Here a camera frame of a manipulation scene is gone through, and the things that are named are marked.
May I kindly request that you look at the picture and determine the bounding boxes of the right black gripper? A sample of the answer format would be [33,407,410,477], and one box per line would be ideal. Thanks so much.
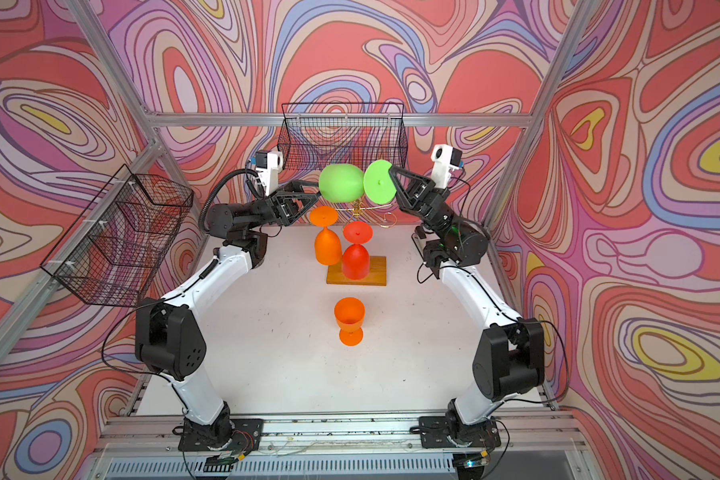
[386,167,462,242]

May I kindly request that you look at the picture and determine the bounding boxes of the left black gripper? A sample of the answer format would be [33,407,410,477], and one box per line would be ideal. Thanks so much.
[237,187,325,239]

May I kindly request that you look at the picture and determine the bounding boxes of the green wine glass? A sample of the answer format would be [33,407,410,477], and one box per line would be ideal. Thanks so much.
[318,159,396,205]

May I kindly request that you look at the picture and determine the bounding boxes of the red wine glass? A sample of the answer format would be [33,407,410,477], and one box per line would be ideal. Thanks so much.
[342,221,373,280]

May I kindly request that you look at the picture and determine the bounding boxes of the orange wine glass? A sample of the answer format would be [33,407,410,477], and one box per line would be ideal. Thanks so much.
[309,206,342,266]
[334,297,366,347]

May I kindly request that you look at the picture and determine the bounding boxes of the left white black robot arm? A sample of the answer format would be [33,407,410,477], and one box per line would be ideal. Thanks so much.
[135,180,321,452]

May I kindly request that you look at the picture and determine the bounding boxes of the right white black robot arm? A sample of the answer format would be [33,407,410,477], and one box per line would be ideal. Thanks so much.
[388,166,545,443]

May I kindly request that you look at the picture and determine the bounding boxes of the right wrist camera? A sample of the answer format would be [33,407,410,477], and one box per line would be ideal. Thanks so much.
[430,144,463,189]

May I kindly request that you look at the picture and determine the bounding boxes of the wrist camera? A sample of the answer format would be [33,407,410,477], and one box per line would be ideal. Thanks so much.
[430,144,463,189]
[254,148,284,197]

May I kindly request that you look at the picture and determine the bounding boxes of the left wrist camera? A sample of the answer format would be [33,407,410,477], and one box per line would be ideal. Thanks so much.
[254,148,284,197]

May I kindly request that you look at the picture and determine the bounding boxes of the back black wire basket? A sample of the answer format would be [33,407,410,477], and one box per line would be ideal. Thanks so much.
[277,101,408,171]

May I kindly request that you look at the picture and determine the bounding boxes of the black wire basket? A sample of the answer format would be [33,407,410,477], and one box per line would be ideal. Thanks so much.
[40,166,194,307]
[277,101,408,171]

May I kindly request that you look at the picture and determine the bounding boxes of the left black wire basket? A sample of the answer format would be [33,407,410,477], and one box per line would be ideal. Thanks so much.
[40,166,194,307]

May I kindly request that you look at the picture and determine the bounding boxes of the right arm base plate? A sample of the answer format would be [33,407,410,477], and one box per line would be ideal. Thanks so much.
[409,415,502,452]

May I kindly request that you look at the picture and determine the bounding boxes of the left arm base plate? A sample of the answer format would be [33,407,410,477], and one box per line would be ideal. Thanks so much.
[172,418,264,453]

